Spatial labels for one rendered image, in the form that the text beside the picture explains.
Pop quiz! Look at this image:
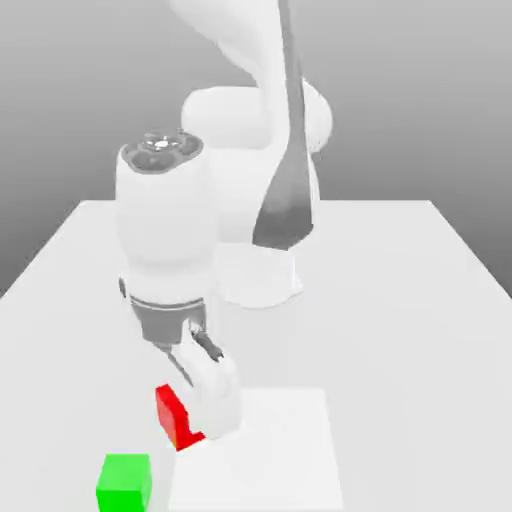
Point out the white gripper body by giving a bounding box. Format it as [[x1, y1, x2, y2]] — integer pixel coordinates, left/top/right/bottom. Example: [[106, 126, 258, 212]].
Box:
[[166, 338, 244, 441]]

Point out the small green cube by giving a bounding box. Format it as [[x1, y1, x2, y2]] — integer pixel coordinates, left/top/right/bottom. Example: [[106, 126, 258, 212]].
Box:
[[95, 453, 154, 512]]

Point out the small red cube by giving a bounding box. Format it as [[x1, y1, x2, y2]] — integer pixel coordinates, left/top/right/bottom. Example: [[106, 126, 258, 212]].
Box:
[[154, 383, 207, 453]]

